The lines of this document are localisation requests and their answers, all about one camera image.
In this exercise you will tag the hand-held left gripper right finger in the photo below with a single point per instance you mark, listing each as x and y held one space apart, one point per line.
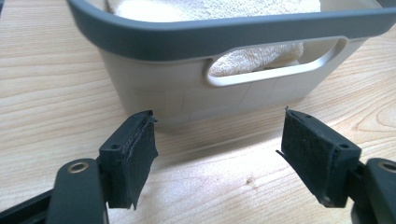
314 158

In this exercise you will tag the white towel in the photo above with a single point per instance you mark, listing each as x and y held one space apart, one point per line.
218 9

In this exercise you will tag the white basket with grey rim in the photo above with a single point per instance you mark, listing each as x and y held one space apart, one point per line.
174 77

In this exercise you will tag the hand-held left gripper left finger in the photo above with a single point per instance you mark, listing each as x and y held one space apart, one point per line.
130 161

